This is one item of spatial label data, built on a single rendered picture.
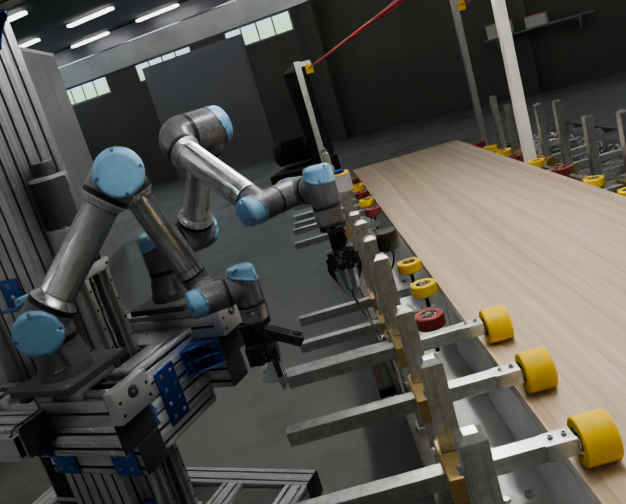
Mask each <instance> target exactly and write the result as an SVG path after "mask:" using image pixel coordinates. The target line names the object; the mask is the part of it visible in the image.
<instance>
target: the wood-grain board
mask: <svg viewBox="0 0 626 504"><path fill-rule="evenodd" d="M353 172H354V174H355V176H356V177H359V180H360V183H363V185H364V188H365V189H367V190H368V191H369V195H370V196H371V197H374V200H375V203H376V205H379V206H380V207H381V211H382V213H383V214H384V216H385V217H386V218H387V220H388V221H389V223H390V224H391V225H392V227H394V228H396V229H397V232H398V235H399V236H400V238H401V239H402V240H403V242H404V243H405V245H406V246H407V247H408V249H409V250H410V251H411V253H412V254H413V256H414V257H417V258H419V259H420V261H421V265H422V268H423V269H424V271H425V272H426V273H427V275H428V276H429V278H433V279H435V280H436V283H437V287H438V290H439V291H440V293H441V294H442V295H443V297H444V298H445V300H446V301H447V302H448V304H449V305H450V306H451V308H452V309H453V311H454V312H455V313H456V315H457V316H458V317H459V319H460V320H461V322H465V321H468V320H472V319H475V318H479V311H480V310H482V309H486V308H490V307H493V306H497V305H500V304H503V305H504V306H505V307H506V309H507V311H508V313H509V315H510V318H511V321H512V324H513V328H514V337H513V338H510V339H507V340H503V341H500V342H496V343H493V344H490V343H489V342H488V341H487V339H486V337H485V335H482V336H478V337H474V339H475V341H476V342H477V344H478V345H479V346H480V348H481V349H482V350H483V352H484V353H485V355H486V356H487V357H488V359H489V360H490V361H491V363H492V364H493V366H494V367H498V366H502V365H505V364H509V363H512V362H515V355H516V353H519V352H523V351H526V350H530V349H534V348H537V347H541V346H543V347H545V348H546V349H547V351H548V352H549V354H550V355H551V357H552V360H553V362H554V364H555V367H556V371H557V375H558V385H557V386H556V387H554V388H550V389H547V390H543V391H540V392H536V393H533V394H529V393H528V392H527V391H526V390H525V388H524V387H523V385H522V384H518V385H514V386H511V387H509V388H510V389H511V390H512V392H513V393H514V394H515V396H516V397H517V399H518V400H519V401H520V403H521V404H522V405H523V407H524V408H525V410H526V411H527V412H528V414H529V415H530V416H531V418H532V419H533V421H534V422H535V423H536V425H537V426H538V427H539V429H540V430H541V432H542V433H543V434H544V433H547V432H551V431H555V430H558V429H562V428H565V427H567V419H568V417H570V416H573V415H577V414H581V413H584V412H588V411H591V410H595V409H599V408H603V409H604V410H606V411H607V412H608V413H609V414H610V416H611V417H612V419H613V420H614V422H615V424H616V426H617V428H618V430H619V432H620V435H621V438H622V441H623V446H624V457H623V458H622V459H621V460H618V461H614V462H611V463H607V464H603V465H600V466H596V467H592V468H587V467H585V466H584V465H583V464H582V462H581V461H580V459H579V458H578V456H574V457H570V458H567V459H563V462H564V463H565V465H566V466H567V467H568V469H569V470H570V471H571V473H572V474H573V476H574V477H575V478H576V480H577V481H578V482H579V484H580V485H581V487H582V488H583V489H584V491H585V492H586V493H587V495H588V496H589V498H590V499H591V500H592V502H593V503H594V504H626V197H625V196H622V195H619V194H617V193H614V192H611V191H608V190H605V189H602V188H599V187H596V186H593V185H590V184H587V183H584V182H581V181H578V180H575V179H572V178H569V177H566V176H563V175H560V174H557V173H554V172H551V171H548V170H545V169H542V168H539V167H536V166H533V165H530V164H527V163H524V162H521V161H518V160H515V159H512V158H509V157H506V156H503V155H500V154H497V153H494V152H491V151H488V150H485V149H482V148H479V147H476V146H473V145H470V144H467V143H464V142H461V141H459V140H454V141H451V142H447V143H444V144H440V145H437V146H434V147H430V148H427V149H423V150H420V151H417V152H413V153H410V154H406V155H403V156H399V157H396V158H393V159H389V160H386V161H382V162H379V163H376V164H372V165H369V166H365V167H362V168H359V169H355V170H353Z"/></svg>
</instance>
